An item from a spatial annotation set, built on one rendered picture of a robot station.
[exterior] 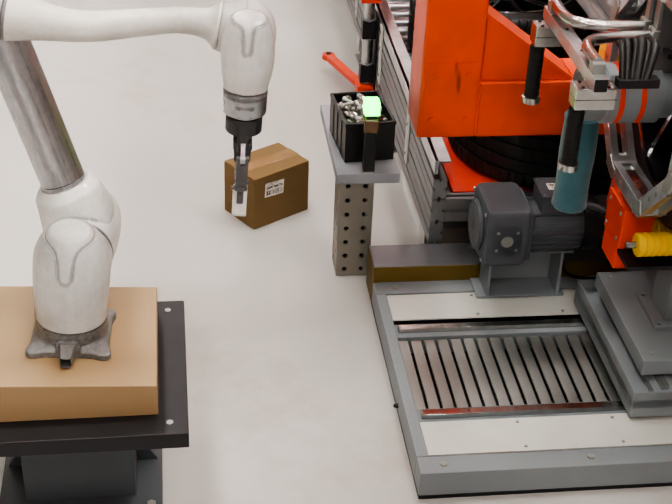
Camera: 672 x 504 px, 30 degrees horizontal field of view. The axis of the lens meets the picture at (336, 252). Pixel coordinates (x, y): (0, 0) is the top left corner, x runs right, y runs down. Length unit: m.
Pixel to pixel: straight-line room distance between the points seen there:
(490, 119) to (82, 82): 2.02
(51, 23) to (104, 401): 0.80
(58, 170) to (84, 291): 0.29
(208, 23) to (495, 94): 1.02
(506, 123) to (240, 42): 1.15
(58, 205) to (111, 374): 0.39
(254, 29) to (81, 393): 0.85
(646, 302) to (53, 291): 1.53
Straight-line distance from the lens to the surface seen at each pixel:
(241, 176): 2.58
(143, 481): 3.01
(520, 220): 3.33
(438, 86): 3.33
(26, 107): 2.75
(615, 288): 3.40
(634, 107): 2.92
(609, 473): 3.08
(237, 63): 2.47
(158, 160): 4.35
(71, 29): 2.51
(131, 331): 2.86
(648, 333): 3.26
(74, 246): 2.67
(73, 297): 2.70
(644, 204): 2.97
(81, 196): 2.82
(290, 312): 3.57
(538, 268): 3.64
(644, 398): 3.16
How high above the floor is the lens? 2.05
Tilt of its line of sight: 32 degrees down
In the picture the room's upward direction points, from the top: 3 degrees clockwise
